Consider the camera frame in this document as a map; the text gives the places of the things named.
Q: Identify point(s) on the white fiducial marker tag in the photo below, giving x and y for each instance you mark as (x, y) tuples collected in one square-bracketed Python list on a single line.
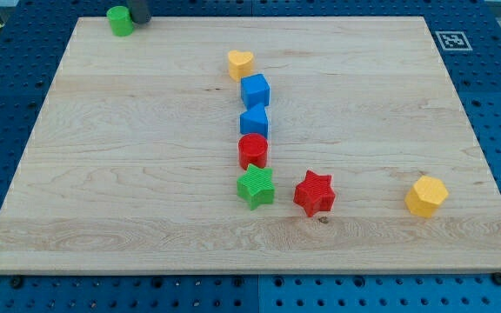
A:
[(451, 40)]

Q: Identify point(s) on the blue triangle block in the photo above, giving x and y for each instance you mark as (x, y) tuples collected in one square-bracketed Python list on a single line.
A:
[(254, 120)]

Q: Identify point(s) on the blue cube block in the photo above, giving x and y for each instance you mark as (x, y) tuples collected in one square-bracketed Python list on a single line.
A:
[(255, 89)]

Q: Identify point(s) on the red cylinder block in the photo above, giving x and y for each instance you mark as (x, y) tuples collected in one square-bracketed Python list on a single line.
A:
[(252, 149)]

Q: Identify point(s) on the black board clamp screw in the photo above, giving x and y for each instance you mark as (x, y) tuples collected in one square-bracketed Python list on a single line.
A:
[(496, 278), (16, 282)]

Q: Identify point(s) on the yellow heart block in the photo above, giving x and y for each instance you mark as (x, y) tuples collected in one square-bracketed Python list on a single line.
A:
[(240, 64)]

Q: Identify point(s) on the black board clamp screw left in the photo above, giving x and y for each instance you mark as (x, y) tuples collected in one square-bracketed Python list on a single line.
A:
[(16, 282)]

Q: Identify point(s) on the yellow hexagon block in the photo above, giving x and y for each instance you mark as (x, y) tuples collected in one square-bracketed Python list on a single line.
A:
[(425, 196)]

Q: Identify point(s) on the black board clamp screw right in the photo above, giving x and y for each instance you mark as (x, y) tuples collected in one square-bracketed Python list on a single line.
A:
[(496, 278)]

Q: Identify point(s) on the green cylinder block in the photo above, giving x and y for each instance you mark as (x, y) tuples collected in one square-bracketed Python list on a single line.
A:
[(120, 21)]

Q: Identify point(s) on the red star block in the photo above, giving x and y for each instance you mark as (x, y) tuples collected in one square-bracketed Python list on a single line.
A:
[(314, 194)]

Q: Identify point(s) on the green star block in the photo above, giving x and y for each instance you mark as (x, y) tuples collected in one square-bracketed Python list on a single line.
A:
[(255, 186)]

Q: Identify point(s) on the wooden board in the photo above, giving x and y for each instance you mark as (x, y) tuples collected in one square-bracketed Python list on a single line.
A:
[(132, 164)]

